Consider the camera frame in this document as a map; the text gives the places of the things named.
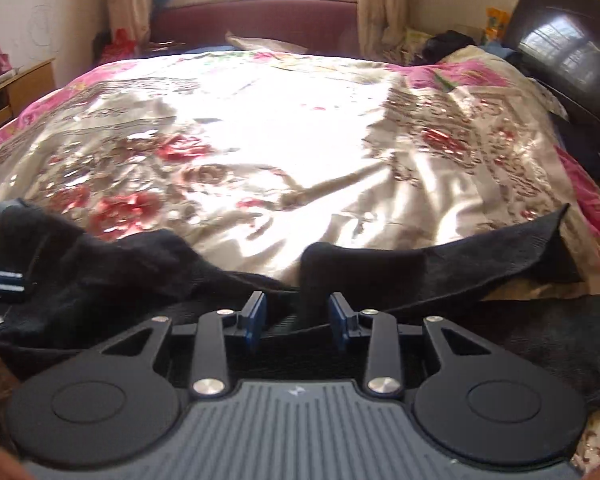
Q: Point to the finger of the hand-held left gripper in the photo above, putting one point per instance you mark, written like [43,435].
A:
[2,275]
[2,292]

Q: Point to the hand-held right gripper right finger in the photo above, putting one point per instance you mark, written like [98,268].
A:
[341,320]

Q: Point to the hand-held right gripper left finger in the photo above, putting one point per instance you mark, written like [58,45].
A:
[253,320]

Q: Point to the black pants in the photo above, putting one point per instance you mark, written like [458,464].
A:
[105,275]

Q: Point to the wooden cabinet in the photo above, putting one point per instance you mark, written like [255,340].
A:
[20,90]

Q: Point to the floral satin bedspread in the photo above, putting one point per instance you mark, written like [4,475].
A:
[280,135]

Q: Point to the red bag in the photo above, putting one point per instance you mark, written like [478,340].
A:
[125,47]

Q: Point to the beige pillow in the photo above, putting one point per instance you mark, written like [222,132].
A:
[265,44]

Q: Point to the yellow floral cloth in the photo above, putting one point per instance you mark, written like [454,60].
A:
[417,40]

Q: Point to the dark clothes pile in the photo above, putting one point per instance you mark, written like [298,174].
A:
[447,46]

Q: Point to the maroon upholstered sofa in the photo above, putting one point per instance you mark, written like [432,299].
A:
[255,22]

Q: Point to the beige curtain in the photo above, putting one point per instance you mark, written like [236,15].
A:
[127,0]
[385,0]

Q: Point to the blue cloth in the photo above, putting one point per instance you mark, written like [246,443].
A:
[500,51]

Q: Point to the dark wooden headboard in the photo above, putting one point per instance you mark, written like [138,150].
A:
[555,45]

